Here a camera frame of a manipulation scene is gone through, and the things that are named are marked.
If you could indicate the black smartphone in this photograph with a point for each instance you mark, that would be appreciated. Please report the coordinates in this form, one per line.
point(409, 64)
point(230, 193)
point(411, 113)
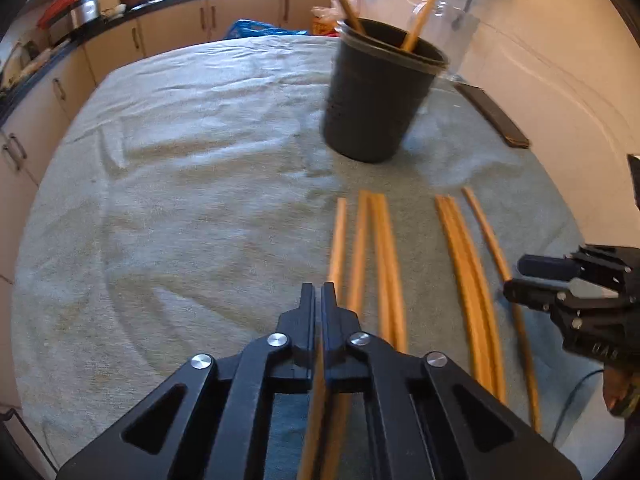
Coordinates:
point(492, 112)

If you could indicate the beige lower kitchen cabinets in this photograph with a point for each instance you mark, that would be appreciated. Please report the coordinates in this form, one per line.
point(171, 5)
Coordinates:
point(170, 30)

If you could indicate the clear plastic bottle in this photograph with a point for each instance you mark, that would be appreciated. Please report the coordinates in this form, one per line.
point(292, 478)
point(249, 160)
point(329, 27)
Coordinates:
point(462, 47)

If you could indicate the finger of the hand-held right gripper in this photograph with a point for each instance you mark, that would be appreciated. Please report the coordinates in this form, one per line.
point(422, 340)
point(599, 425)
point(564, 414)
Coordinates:
point(545, 266)
point(530, 292)

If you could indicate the person's right forearm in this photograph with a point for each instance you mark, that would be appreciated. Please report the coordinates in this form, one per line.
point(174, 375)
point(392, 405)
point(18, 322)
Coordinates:
point(622, 392)

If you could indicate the black plastic cup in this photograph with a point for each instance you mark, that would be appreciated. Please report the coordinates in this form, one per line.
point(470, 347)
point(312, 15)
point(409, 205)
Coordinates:
point(375, 100)

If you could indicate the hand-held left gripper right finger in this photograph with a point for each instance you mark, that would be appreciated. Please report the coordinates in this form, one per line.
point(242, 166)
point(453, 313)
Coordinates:
point(329, 320)

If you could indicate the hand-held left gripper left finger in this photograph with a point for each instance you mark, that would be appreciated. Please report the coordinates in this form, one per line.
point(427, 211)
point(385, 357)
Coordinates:
point(307, 320)

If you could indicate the group of wooden chopsticks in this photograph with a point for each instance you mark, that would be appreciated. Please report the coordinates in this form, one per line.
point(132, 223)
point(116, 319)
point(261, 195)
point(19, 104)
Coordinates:
point(387, 260)

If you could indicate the red plastic colander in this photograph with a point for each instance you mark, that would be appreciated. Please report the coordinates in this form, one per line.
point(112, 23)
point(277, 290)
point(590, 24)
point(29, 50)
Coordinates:
point(55, 7)

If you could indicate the black kitchen countertop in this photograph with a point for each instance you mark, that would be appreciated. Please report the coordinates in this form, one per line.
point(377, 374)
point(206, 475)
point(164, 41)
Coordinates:
point(175, 0)

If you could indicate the blue plastic bag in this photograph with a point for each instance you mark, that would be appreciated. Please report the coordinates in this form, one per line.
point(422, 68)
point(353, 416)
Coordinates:
point(260, 27)

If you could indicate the grey-green table cloth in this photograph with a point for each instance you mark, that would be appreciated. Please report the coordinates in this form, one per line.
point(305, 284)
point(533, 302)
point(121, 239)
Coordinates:
point(200, 185)

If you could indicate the orange bin with plastic bag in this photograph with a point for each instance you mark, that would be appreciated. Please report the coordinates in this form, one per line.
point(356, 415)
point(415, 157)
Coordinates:
point(325, 17)

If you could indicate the steel rice cooker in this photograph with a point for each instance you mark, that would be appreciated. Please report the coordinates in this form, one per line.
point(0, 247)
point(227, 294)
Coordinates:
point(85, 10)

